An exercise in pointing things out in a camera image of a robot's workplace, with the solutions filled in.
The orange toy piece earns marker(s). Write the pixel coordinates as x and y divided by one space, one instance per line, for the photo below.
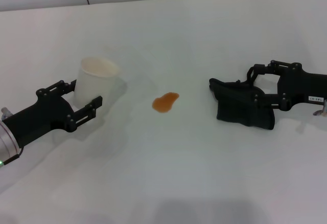
164 102

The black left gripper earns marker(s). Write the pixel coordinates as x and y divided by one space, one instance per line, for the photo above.
38 117

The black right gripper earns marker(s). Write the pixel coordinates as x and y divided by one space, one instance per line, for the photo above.
304 86

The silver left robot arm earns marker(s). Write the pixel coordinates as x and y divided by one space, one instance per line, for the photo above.
6 142

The white paper cup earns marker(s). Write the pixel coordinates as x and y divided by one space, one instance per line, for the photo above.
92 86

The dark blue rag with loop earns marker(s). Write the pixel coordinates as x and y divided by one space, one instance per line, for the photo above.
237 109

